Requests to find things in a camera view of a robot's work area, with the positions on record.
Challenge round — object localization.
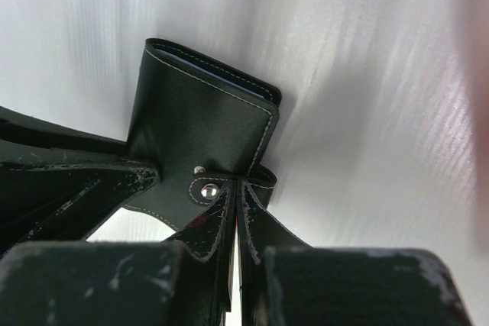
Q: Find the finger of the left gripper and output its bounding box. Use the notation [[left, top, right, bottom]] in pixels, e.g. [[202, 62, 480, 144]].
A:
[[1, 140, 160, 253], [1, 107, 126, 150]]

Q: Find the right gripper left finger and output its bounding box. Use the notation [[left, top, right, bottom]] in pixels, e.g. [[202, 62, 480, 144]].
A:
[[1, 180, 235, 325]]

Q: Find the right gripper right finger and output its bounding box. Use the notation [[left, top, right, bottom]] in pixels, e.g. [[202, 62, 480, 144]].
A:
[[236, 181, 471, 325]]

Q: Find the black leather card holder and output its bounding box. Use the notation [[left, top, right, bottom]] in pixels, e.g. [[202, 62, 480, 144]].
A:
[[127, 38, 282, 230]]

